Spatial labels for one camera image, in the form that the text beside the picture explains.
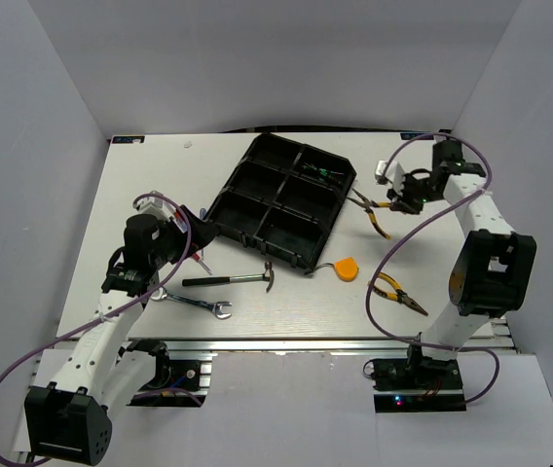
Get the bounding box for black compartment tray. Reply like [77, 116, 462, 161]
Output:
[206, 133, 356, 272]

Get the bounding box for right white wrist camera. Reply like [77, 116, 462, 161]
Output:
[375, 160, 406, 194]

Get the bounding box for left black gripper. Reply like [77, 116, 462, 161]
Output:
[149, 205, 218, 269]

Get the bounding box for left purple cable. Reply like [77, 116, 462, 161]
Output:
[0, 192, 204, 463]

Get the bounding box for black handled claw hammer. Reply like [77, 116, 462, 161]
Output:
[181, 262, 275, 293]

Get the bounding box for orange tape measure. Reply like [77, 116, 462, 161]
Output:
[307, 257, 359, 282]

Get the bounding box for blue red screwdriver lower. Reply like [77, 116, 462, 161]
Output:
[192, 253, 213, 275]

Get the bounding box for front aluminium rail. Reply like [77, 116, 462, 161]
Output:
[125, 338, 419, 355]

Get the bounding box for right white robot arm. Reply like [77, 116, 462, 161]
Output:
[375, 139, 536, 388]

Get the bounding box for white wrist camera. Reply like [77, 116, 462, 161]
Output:
[132, 191, 174, 222]
[375, 160, 406, 194]

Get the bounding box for silver open-end wrench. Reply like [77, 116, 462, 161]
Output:
[150, 287, 232, 320]

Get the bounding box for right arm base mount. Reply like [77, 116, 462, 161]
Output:
[362, 358, 466, 413]

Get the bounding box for right aluminium rail frame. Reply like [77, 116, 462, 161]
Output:
[434, 128, 519, 351]

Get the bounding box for yellow black pliers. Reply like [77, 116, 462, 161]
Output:
[348, 188, 391, 239]
[369, 272, 428, 316]

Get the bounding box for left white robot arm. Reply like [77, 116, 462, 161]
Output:
[24, 206, 217, 466]

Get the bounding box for black green precision screwdriver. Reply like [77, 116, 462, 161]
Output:
[302, 162, 332, 176]

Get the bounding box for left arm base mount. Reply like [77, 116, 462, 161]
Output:
[116, 340, 205, 408]

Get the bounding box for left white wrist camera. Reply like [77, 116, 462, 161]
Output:
[132, 191, 174, 222]

